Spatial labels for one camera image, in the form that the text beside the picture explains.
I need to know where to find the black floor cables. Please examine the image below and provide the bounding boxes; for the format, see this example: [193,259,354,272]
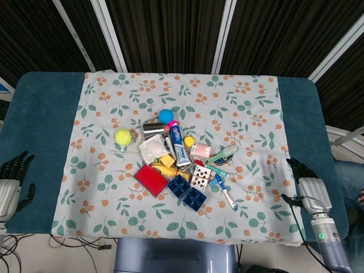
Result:
[0,233,117,273]

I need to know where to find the pink white small box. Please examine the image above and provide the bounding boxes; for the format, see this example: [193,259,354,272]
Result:
[189,143,213,157]

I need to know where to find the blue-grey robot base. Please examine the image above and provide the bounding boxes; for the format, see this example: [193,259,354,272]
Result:
[115,237,235,273]

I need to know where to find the blue ball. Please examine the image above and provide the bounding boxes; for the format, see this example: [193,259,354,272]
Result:
[158,109,175,125]

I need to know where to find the yellow foam block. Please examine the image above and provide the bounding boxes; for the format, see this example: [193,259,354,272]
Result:
[160,155,176,168]

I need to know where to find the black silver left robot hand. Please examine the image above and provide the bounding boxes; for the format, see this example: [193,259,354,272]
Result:
[0,150,36,223]

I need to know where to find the green toothbrush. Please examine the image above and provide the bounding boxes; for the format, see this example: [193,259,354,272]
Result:
[204,144,238,166]

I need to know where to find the black right hand cable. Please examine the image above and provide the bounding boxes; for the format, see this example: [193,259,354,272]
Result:
[280,194,308,246]

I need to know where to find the shiny steel cup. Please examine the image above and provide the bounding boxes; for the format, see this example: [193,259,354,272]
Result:
[142,122,166,138]

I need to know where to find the white partition post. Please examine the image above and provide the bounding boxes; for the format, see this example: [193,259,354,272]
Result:
[90,0,128,73]
[212,0,238,74]
[52,0,96,72]
[308,27,364,82]

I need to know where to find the red ink pad case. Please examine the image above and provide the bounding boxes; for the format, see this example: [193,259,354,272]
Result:
[132,164,169,199]

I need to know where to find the blue white marker pen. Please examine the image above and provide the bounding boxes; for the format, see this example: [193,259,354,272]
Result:
[214,175,238,212]

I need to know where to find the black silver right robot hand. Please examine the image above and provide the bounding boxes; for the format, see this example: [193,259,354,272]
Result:
[286,158,334,214]

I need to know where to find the banded playing cards deck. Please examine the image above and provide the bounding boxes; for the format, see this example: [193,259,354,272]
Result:
[189,167,213,190]

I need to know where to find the floral print table cloth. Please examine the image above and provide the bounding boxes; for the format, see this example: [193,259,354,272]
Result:
[51,71,307,247]

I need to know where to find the white plastic packet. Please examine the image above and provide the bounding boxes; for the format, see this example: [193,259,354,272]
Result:
[138,134,168,165]

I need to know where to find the blue white toothpaste tube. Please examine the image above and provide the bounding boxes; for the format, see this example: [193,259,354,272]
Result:
[169,126,192,168]

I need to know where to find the blue four-compartment block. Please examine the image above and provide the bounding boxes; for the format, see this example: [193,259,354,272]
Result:
[167,174,191,197]
[182,187,208,213]

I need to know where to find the clear plastic tube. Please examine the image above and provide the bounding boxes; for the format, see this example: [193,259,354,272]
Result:
[109,150,142,157]

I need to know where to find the yellow-green tennis ball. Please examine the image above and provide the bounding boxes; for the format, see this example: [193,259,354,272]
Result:
[114,129,133,146]

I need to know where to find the teal table cover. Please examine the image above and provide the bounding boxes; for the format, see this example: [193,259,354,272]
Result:
[0,71,351,243]

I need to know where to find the yellow banana toy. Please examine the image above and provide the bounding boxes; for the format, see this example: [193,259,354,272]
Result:
[153,164,185,179]

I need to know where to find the green white small tube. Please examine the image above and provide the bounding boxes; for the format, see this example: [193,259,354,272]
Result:
[205,164,230,177]

